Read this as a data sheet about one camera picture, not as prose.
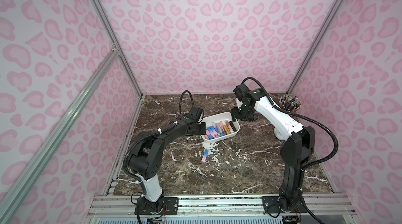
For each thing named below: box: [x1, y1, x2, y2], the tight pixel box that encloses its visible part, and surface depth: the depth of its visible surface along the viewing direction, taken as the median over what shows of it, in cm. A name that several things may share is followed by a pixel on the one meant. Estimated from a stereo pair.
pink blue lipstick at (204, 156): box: [201, 149, 209, 163], surface depth 90 cm
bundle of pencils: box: [277, 89, 302, 113], surface depth 95 cm
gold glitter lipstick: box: [222, 125, 232, 136], surface depth 100 cm
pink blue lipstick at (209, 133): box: [206, 126, 215, 140], surface depth 99 cm
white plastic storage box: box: [201, 111, 240, 143], surface depth 100 cm
